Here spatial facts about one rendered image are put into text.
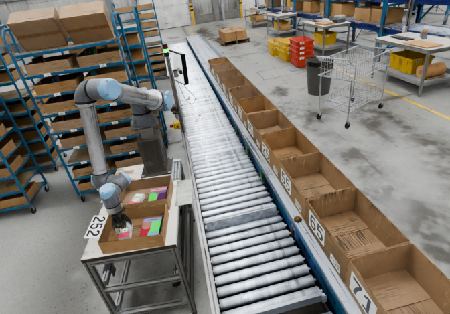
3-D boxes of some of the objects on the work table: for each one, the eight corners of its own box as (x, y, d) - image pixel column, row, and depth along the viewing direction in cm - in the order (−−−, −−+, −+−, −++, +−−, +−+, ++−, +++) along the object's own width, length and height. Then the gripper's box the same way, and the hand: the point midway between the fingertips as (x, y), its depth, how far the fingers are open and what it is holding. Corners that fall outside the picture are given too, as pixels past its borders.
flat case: (138, 242, 179) (137, 240, 178) (144, 220, 195) (144, 218, 195) (159, 239, 179) (159, 238, 178) (164, 217, 195) (163, 215, 194)
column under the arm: (140, 179, 240) (129, 144, 224) (144, 162, 263) (134, 130, 247) (171, 173, 241) (163, 139, 225) (173, 157, 264) (165, 125, 247)
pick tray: (126, 191, 227) (122, 181, 222) (174, 185, 227) (171, 175, 222) (116, 217, 202) (112, 206, 197) (170, 209, 202) (167, 198, 197)
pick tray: (114, 221, 199) (110, 210, 194) (169, 213, 199) (166, 202, 194) (102, 255, 174) (96, 244, 169) (165, 246, 174) (161, 233, 169)
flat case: (146, 207, 205) (146, 205, 204) (151, 190, 221) (151, 189, 220) (166, 204, 205) (165, 203, 204) (168, 188, 221) (168, 186, 220)
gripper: (102, 218, 168) (113, 243, 178) (126, 212, 169) (136, 238, 180) (104, 208, 175) (115, 232, 186) (127, 203, 177) (136, 227, 187)
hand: (125, 230), depth 185 cm, fingers closed on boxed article, 7 cm apart
